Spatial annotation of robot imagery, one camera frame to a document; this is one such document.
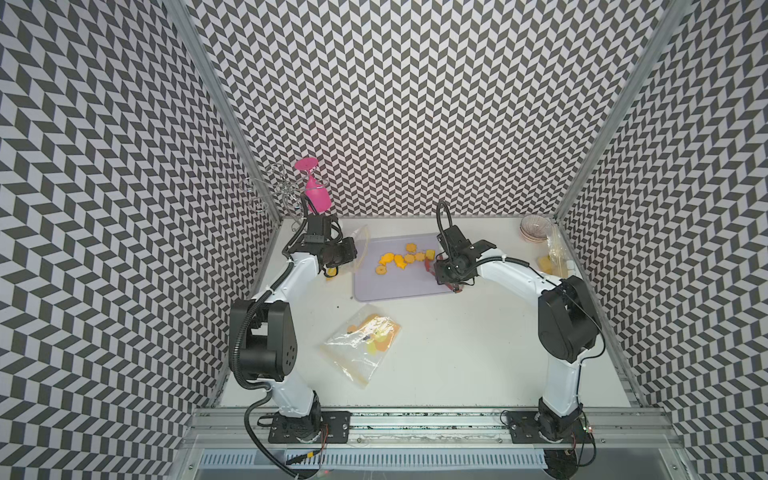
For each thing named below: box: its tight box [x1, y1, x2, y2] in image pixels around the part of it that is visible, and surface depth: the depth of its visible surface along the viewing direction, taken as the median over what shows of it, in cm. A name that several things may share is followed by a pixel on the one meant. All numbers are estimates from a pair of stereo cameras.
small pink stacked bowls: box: [519, 214, 549, 243], surface depth 110 cm
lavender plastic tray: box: [354, 232, 452, 302], surface depth 104 cm
